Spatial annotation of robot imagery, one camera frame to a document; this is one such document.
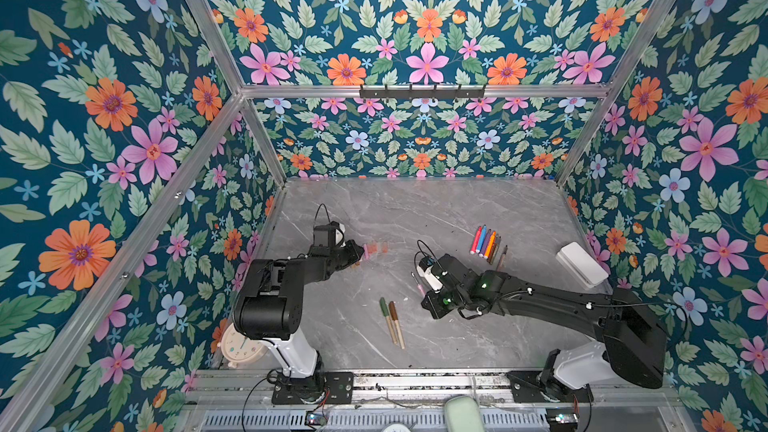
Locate tan cap pink pen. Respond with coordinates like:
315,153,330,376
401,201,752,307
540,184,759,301
411,272,426,297

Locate brown cap beige pen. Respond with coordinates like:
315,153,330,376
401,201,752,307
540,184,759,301
388,301,406,349

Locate pink highlighter marker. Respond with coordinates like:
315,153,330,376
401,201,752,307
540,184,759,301
469,225,484,254

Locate purple marker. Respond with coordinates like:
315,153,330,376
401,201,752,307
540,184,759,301
478,228,493,258

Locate orange marker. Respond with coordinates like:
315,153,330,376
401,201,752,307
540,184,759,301
483,231,497,260

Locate blue marker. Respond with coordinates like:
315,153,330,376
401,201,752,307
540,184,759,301
476,225,487,255

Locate brown pen clear grip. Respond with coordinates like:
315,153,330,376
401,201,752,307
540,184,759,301
488,234,502,264

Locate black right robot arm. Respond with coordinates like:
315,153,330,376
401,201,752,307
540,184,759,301
416,254,668,401

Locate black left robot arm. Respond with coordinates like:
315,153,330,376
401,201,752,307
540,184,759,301
232,240,365,404

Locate green cap beige pen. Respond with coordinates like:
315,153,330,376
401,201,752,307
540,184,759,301
379,297,399,345

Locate pale green rounded object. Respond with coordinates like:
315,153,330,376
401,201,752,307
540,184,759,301
443,396,485,432

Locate beige round alarm clock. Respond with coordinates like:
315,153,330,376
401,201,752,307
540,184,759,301
218,324,268,369

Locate white rectangular box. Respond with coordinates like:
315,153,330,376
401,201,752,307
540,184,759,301
555,242,608,289

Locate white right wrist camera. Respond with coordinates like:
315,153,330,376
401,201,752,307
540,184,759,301
416,256,443,291

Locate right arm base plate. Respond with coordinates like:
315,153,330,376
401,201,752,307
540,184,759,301
505,370,594,403

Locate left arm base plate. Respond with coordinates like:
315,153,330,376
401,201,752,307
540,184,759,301
271,372,355,405

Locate black wall hook rail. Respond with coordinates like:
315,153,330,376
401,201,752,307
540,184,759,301
358,84,486,101

